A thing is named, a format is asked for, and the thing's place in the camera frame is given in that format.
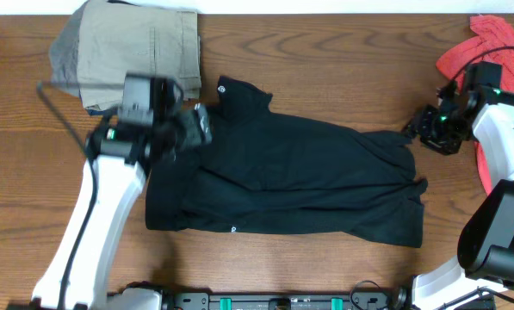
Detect black polo shirt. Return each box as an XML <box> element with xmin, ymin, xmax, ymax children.
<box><xmin>146</xmin><ymin>77</ymin><xmax>427</xmax><ymax>248</ymax></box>

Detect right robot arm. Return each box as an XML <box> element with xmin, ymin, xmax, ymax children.
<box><xmin>391</xmin><ymin>78</ymin><xmax>514</xmax><ymax>309</ymax></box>

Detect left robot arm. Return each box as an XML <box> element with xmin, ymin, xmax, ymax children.
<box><xmin>24</xmin><ymin>104</ymin><xmax>212</xmax><ymax>309</ymax></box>

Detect red t-shirt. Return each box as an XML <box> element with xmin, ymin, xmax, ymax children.
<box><xmin>436</xmin><ymin>14</ymin><xmax>514</xmax><ymax>238</ymax></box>

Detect folded beige khaki pants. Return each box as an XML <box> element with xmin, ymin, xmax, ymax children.
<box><xmin>77</xmin><ymin>1</ymin><xmax>201</xmax><ymax>111</ymax></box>

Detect folded grey garment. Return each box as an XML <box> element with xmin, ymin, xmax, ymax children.
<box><xmin>48</xmin><ymin>3</ymin><xmax>87</xmax><ymax>97</ymax></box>

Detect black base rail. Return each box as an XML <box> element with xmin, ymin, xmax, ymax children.
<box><xmin>109</xmin><ymin>282</ymin><xmax>497</xmax><ymax>310</ymax></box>

